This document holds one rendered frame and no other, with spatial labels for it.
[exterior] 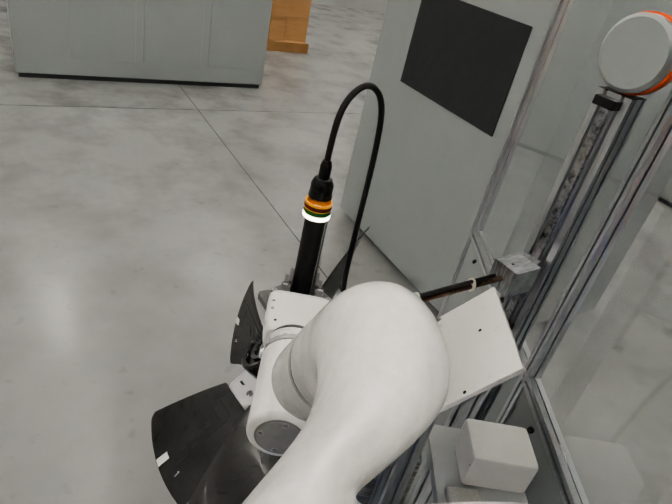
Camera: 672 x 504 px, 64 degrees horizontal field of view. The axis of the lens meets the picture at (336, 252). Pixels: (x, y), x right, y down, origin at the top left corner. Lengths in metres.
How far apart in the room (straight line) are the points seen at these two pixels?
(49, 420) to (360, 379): 2.38
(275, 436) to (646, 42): 1.01
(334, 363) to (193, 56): 6.32
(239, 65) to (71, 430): 5.01
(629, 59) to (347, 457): 1.11
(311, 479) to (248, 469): 0.72
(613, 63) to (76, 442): 2.27
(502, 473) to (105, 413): 1.74
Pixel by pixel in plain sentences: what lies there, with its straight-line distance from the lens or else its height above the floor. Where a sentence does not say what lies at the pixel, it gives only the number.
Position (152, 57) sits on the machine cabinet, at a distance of 6.50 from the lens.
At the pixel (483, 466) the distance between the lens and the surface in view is 1.47.
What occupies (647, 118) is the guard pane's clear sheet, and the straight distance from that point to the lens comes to 1.47.
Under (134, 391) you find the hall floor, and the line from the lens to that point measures 2.71.
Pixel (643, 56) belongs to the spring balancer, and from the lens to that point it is 1.28.
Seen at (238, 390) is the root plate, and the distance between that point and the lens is 1.22.
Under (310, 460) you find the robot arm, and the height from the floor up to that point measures 1.78.
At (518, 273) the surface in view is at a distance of 1.33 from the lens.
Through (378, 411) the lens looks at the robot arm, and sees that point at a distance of 0.30.
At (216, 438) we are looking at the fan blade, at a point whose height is 1.03.
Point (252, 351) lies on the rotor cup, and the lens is 1.17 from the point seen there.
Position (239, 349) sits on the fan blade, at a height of 1.01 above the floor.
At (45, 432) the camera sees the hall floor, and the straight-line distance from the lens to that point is 2.61.
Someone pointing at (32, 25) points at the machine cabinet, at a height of 0.51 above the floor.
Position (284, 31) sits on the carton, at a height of 0.27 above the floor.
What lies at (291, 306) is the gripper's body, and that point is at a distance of 0.83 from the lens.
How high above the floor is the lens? 2.00
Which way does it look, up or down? 32 degrees down
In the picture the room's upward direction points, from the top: 13 degrees clockwise
